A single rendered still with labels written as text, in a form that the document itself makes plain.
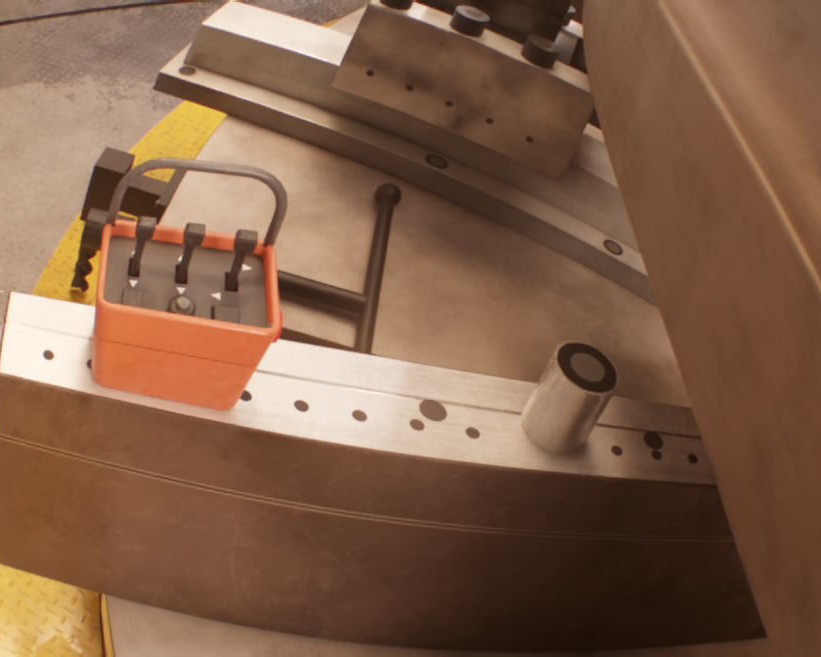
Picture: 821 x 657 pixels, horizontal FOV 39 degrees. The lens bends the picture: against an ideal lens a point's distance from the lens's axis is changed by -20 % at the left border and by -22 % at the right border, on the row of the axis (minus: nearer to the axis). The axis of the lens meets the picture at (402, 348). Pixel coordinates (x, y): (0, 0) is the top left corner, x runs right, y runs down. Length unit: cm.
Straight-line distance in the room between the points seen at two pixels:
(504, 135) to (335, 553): 102
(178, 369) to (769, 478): 60
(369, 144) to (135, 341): 122
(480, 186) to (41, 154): 102
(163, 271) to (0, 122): 168
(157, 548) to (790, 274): 81
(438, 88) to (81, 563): 116
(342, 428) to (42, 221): 136
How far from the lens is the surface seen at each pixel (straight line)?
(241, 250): 131
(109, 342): 129
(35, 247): 258
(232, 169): 132
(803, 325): 117
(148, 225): 129
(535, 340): 225
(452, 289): 226
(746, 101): 143
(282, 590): 159
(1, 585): 198
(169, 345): 129
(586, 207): 247
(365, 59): 234
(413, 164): 244
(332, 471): 142
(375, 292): 214
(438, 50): 229
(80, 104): 305
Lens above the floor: 164
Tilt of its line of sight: 39 degrees down
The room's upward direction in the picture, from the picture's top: 25 degrees clockwise
